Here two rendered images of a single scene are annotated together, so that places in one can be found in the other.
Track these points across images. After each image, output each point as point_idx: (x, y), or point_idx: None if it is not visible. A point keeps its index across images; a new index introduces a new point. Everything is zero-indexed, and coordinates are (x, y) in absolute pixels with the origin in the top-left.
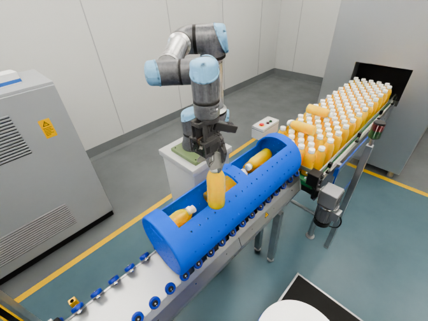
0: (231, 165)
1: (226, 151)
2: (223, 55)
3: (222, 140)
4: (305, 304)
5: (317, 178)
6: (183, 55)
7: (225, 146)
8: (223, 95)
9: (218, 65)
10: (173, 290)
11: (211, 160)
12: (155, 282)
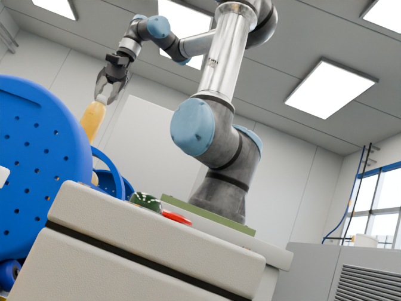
0: (99, 150)
1: (99, 72)
2: (216, 6)
3: (107, 66)
4: None
5: None
6: (201, 35)
7: (102, 68)
8: (206, 70)
9: (134, 16)
10: None
11: (108, 97)
12: None
